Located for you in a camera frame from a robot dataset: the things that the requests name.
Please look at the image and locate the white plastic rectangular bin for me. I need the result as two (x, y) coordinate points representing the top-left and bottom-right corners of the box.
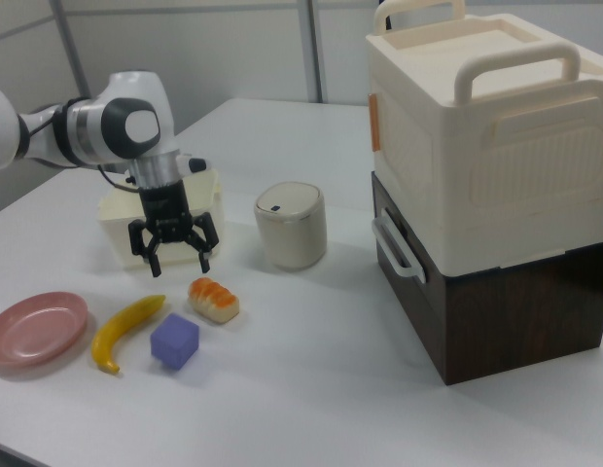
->
(96, 166), (226, 271)

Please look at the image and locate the orange box latch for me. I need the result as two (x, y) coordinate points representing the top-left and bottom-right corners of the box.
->
(368, 91), (382, 154)

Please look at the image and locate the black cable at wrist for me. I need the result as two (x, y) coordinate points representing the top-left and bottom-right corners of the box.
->
(96, 163), (144, 195)

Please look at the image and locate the purple cube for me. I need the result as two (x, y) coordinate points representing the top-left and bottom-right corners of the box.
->
(150, 312), (201, 373)

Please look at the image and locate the cream box lid handle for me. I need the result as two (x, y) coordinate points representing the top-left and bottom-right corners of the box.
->
(372, 0), (466, 36)
(453, 41), (583, 106)

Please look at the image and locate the small beige lidded trash can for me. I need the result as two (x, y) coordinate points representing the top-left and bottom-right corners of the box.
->
(254, 181), (328, 272)

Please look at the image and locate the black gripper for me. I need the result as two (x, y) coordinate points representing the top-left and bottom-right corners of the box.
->
(127, 180), (221, 279)

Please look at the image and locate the dark wood drawer box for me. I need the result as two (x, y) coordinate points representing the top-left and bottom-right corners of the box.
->
(371, 170), (603, 387)

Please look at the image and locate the cream plastic storage box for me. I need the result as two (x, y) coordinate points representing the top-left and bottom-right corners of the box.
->
(365, 0), (603, 275)

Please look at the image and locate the white drawer handle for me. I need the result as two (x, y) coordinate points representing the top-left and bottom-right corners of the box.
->
(371, 206), (428, 284)

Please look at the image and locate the toy bread with orange crust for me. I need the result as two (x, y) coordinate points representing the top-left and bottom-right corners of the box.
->
(186, 277), (242, 325)

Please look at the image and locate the yellow toy banana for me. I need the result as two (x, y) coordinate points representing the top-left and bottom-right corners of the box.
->
(90, 294), (167, 375)

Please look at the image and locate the pink plastic plate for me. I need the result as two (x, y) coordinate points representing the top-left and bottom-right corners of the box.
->
(0, 291), (89, 370)

